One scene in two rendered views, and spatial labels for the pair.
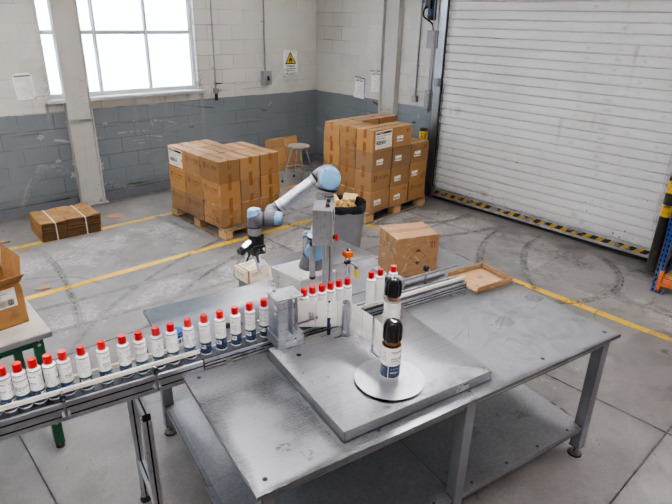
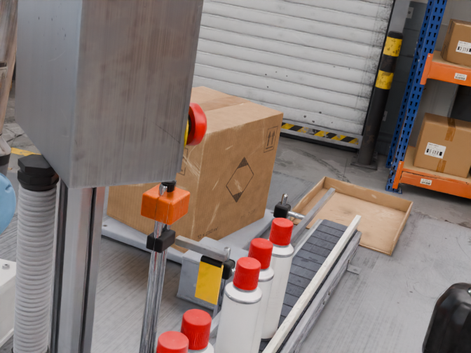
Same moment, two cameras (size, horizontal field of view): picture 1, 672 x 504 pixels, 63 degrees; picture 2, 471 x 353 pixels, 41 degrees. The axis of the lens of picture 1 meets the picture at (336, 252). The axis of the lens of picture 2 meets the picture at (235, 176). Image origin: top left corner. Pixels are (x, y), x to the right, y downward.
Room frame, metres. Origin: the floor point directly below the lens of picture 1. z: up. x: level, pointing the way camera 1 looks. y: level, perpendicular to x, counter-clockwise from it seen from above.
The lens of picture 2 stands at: (2.11, 0.29, 1.49)
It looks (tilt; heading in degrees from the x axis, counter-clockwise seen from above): 21 degrees down; 323
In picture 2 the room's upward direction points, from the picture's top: 10 degrees clockwise
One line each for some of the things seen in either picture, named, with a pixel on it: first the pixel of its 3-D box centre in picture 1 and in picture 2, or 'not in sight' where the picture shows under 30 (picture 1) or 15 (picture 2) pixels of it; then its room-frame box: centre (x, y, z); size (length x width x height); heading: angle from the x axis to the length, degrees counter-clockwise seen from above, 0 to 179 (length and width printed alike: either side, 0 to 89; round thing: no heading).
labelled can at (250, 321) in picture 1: (250, 321); not in sight; (2.30, 0.40, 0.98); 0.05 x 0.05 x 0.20
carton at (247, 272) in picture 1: (252, 270); not in sight; (2.86, 0.48, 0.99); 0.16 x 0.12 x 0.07; 133
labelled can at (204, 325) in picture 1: (205, 334); not in sight; (2.18, 0.59, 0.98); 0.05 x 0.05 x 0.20
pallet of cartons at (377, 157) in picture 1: (375, 165); not in sight; (7.05, -0.49, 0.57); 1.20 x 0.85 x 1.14; 135
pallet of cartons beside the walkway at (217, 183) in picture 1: (223, 184); not in sight; (6.41, 1.37, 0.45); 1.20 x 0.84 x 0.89; 45
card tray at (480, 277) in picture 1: (479, 277); (354, 211); (3.14, -0.91, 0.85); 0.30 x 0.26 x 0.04; 123
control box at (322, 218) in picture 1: (323, 222); (101, 46); (2.62, 0.07, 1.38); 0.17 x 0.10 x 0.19; 178
